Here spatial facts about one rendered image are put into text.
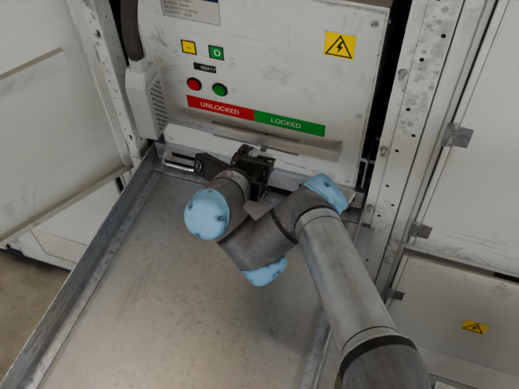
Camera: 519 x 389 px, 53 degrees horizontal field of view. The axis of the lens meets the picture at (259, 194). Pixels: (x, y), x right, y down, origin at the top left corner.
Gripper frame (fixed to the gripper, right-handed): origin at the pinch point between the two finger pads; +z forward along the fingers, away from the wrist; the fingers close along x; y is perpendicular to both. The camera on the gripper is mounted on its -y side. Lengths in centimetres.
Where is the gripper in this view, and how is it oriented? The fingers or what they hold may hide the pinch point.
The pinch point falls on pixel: (252, 154)
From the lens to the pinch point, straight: 116.7
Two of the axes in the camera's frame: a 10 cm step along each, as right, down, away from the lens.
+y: 9.5, 2.3, -2.0
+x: 1.4, -9.0, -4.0
